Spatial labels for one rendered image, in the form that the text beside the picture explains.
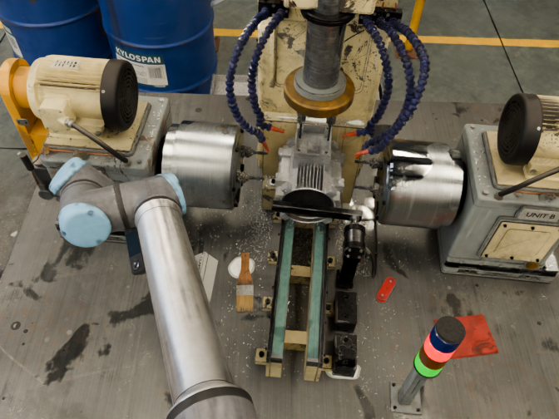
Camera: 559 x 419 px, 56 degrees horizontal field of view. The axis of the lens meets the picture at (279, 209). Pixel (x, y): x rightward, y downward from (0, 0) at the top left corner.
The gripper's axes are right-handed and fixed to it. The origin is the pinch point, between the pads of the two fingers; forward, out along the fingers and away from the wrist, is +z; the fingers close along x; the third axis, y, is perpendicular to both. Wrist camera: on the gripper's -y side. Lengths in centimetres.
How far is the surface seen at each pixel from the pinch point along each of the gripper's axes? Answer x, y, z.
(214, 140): -6.6, 34.3, -5.5
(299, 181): -21.5, 27.4, 14.4
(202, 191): 1.2, 24.0, 0.5
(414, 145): -49, 39, 30
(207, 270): -3.6, -1.1, 3.8
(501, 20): -58, 302, 189
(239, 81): 52, 157, 46
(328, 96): -41, 34, -1
